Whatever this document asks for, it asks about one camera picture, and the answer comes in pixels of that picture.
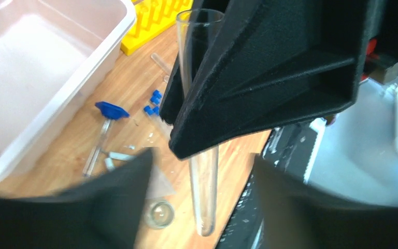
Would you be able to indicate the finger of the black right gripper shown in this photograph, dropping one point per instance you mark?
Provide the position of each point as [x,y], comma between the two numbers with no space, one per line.
[269,64]
[178,89]

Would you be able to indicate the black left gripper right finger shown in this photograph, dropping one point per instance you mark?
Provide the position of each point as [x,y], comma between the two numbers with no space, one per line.
[296,215]

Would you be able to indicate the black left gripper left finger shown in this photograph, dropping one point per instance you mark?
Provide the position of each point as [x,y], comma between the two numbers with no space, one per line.
[103,212]

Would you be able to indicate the clear glass test tube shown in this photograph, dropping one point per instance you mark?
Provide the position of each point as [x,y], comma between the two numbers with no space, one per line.
[161,63]
[202,178]

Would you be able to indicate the white clay triangle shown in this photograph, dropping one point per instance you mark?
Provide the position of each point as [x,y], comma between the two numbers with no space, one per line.
[115,156]

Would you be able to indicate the small glass beaker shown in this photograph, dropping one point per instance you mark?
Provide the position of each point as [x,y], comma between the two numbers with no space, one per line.
[159,214]

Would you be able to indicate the yellow test tube rack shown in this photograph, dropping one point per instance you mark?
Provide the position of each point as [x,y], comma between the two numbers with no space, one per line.
[152,18]

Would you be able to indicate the clear plastic funnel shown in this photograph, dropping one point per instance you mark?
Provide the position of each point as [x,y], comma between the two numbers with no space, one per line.
[159,186]

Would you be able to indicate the syringe with blue base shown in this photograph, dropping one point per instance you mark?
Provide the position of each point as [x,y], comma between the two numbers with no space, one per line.
[111,113]

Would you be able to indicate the blue-capped tube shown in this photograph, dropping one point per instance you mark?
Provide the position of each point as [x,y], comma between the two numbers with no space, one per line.
[156,97]
[153,114]

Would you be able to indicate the pink plastic bin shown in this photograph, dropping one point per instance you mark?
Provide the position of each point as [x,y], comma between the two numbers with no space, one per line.
[53,54]

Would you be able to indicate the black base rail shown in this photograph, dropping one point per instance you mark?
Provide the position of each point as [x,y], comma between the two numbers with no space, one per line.
[293,150]

